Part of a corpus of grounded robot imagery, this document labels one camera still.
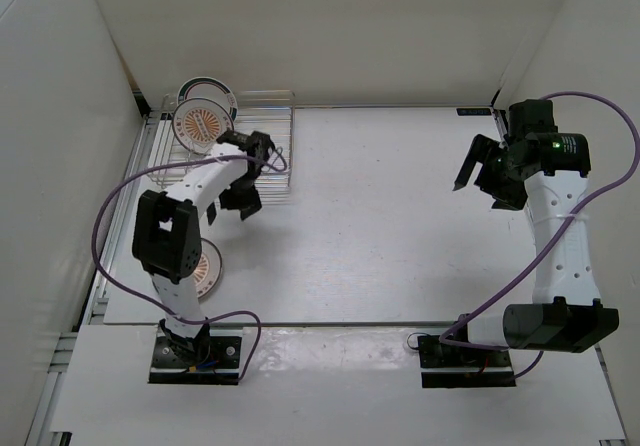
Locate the orange sunburst plate front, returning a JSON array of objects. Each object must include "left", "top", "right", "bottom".
[{"left": 193, "top": 239, "right": 223, "bottom": 301}]

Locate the green rimmed white plate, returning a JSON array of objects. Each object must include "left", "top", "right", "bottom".
[{"left": 177, "top": 77, "right": 237, "bottom": 113}]

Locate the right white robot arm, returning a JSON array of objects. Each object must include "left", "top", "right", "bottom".
[{"left": 439, "top": 98, "right": 619, "bottom": 366}]

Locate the orange sunburst plate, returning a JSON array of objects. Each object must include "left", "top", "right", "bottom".
[
  {"left": 172, "top": 98, "right": 234, "bottom": 155},
  {"left": 193, "top": 239, "right": 223, "bottom": 301}
]

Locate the metal wire dish rack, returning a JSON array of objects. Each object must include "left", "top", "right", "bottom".
[{"left": 147, "top": 90, "right": 295, "bottom": 205}]

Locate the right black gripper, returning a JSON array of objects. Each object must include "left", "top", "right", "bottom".
[{"left": 453, "top": 135, "right": 528, "bottom": 212}]

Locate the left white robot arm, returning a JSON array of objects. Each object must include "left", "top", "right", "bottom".
[{"left": 132, "top": 130, "right": 276, "bottom": 366}]

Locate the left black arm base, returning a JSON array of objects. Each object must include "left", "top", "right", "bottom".
[{"left": 147, "top": 330, "right": 243, "bottom": 385}]

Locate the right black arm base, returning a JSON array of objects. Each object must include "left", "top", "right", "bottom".
[{"left": 416, "top": 334, "right": 516, "bottom": 389}]

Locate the small dark label plate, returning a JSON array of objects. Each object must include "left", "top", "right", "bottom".
[{"left": 456, "top": 107, "right": 492, "bottom": 116}]

